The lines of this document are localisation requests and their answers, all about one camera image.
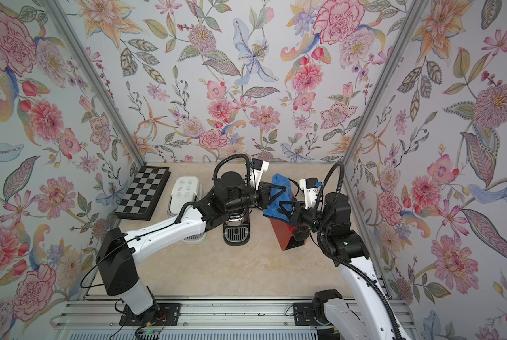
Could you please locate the aluminium frame post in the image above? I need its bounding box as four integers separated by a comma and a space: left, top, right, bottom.
342, 1, 426, 166
41, 0, 147, 166

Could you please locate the aluminium frame post right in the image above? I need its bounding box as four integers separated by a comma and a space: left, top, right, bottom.
342, 1, 426, 166

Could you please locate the white coffee machine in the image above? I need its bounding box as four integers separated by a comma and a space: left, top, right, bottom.
168, 176, 205, 245

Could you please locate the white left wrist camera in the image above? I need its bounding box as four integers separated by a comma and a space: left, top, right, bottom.
249, 158, 269, 190

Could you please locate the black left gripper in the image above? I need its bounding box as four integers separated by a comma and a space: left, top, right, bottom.
223, 182, 286, 212

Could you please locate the red coffee machine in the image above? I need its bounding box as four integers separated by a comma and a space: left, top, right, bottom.
269, 218, 308, 251

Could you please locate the black coffee machine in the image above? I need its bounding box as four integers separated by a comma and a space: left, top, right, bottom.
222, 212, 251, 247

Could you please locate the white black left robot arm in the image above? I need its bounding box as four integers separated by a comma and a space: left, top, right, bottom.
97, 171, 287, 320

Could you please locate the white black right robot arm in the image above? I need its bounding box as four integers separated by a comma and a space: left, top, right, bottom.
278, 193, 409, 339

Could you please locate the aluminium frame post left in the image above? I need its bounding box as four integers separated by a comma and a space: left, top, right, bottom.
41, 0, 147, 166

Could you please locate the blue microfiber cloth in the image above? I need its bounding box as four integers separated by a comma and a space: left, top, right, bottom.
263, 174, 293, 222

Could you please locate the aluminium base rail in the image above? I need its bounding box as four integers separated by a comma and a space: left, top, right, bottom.
50, 296, 341, 339

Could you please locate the black white chessboard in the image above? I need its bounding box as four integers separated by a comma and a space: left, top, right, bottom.
115, 166, 171, 221

